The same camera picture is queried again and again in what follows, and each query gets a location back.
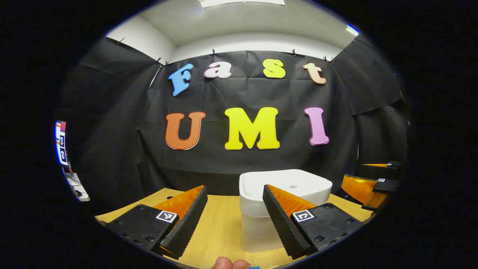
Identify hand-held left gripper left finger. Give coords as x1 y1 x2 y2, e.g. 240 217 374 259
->
99 185 208 261

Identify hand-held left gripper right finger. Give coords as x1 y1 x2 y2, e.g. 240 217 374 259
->
263 184 363 260

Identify white desktop garbage bin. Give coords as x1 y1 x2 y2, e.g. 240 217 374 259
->
239 169 333 253

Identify wooden desktop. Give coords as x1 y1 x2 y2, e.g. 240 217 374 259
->
94 188 374 269

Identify black backdrop cloth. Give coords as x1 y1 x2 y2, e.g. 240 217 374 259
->
56 35 411 210

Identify white side table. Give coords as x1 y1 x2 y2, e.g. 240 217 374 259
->
63 166 90 202

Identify computer monitor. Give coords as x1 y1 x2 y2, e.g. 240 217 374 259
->
55 120 69 166

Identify row of small cloth clips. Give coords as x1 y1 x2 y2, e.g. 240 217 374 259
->
116 37 333 68

